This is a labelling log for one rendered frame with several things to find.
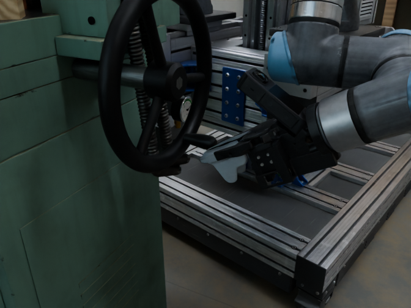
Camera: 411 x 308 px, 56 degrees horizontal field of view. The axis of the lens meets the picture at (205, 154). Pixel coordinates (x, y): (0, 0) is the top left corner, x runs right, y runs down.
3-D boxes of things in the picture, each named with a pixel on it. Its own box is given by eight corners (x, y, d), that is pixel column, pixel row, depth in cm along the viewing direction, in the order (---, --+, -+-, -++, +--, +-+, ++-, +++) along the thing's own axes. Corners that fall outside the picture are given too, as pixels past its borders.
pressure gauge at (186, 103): (181, 134, 91) (180, 101, 88) (167, 131, 93) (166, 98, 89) (194, 124, 96) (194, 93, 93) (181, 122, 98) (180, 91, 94)
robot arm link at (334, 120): (342, 98, 46) (352, 81, 53) (306, 111, 49) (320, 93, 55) (366, 153, 47) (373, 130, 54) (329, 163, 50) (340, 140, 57)
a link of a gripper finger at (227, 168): (205, 193, 63) (254, 179, 57) (189, 161, 62) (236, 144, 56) (214, 184, 65) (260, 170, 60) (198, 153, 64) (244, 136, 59)
